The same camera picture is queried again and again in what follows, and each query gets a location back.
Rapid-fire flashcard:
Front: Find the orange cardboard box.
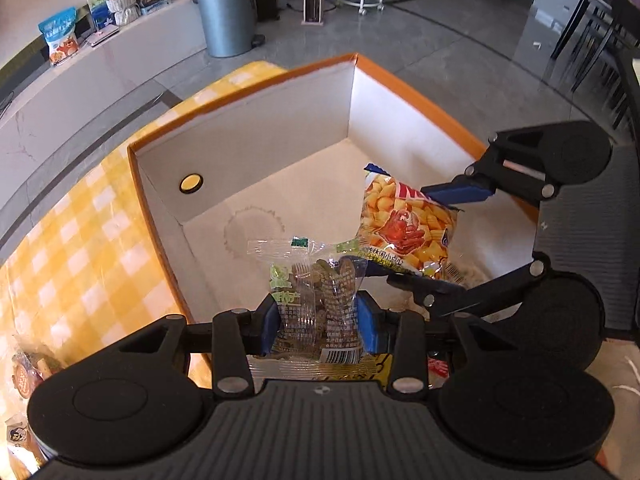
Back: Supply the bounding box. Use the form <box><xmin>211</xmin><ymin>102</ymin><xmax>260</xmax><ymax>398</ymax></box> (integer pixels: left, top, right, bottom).
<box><xmin>126</xmin><ymin>52</ymin><xmax>547</xmax><ymax>391</ymax></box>

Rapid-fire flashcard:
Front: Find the mixed fruit snack bag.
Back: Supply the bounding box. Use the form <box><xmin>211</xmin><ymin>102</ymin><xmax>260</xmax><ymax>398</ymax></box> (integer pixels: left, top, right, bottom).
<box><xmin>11</xmin><ymin>344</ymin><xmax>65</xmax><ymax>400</ymax></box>

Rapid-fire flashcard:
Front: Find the waffle snack packet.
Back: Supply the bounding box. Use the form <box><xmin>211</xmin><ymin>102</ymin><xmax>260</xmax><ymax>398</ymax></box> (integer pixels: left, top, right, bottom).
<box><xmin>246</xmin><ymin>349</ymin><xmax>452</xmax><ymax>390</ymax></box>

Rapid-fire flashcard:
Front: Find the white marble tv console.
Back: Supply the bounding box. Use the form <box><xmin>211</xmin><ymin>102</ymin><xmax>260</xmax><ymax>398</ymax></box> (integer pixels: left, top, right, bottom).
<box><xmin>1</xmin><ymin>0</ymin><xmax>205</xmax><ymax>203</ymax></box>

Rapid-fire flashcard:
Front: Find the orange shrimp chips bag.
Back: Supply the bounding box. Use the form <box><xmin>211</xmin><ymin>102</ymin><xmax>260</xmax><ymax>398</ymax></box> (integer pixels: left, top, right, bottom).
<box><xmin>356</xmin><ymin>164</ymin><xmax>458</xmax><ymax>278</ymax></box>

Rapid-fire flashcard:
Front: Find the pink small heater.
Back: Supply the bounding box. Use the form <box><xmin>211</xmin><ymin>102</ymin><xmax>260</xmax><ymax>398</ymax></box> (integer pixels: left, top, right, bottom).
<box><xmin>302</xmin><ymin>0</ymin><xmax>324</xmax><ymax>25</ymax></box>

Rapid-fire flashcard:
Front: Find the grey metal trash bin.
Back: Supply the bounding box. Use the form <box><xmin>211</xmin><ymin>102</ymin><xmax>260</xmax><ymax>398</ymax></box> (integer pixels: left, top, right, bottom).
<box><xmin>193</xmin><ymin>0</ymin><xmax>255</xmax><ymax>58</ymax></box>

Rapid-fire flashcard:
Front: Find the dark dining chair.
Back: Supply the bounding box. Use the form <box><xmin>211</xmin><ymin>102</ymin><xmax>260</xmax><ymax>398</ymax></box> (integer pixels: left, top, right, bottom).
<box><xmin>549</xmin><ymin>0</ymin><xmax>640</xmax><ymax>131</ymax></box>

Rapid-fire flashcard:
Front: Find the potato sticks bag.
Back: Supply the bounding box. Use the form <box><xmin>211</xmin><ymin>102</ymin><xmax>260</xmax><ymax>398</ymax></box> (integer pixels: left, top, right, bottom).
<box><xmin>6</xmin><ymin>414</ymin><xmax>47</xmax><ymax>479</ymax></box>

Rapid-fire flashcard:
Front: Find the blue snack bag on console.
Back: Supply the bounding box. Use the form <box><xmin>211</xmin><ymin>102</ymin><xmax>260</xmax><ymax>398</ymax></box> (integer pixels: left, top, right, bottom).
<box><xmin>38</xmin><ymin>6</ymin><xmax>79</xmax><ymax>65</ymax></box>

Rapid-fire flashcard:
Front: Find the clear mixed candy bag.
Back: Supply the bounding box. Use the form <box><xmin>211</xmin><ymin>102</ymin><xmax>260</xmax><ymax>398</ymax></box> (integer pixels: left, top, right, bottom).
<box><xmin>247</xmin><ymin>237</ymin><xmax>368</xmax><ymax>365</ymax></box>

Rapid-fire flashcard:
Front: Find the yellow checkered tablecloth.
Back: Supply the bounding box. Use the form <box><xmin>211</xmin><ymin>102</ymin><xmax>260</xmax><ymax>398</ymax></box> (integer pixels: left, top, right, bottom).
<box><xmin>0</xmin><ymin>58</ymin><xmax>292</xmax><ymax>480</ymax></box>

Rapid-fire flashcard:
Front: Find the round rice cake packet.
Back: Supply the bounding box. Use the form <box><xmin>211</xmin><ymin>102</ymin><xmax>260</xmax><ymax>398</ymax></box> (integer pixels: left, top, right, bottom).
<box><xmin>442</xmin><ymin>252</ymin><xmax>490</xmax><ymax>289</ymax></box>

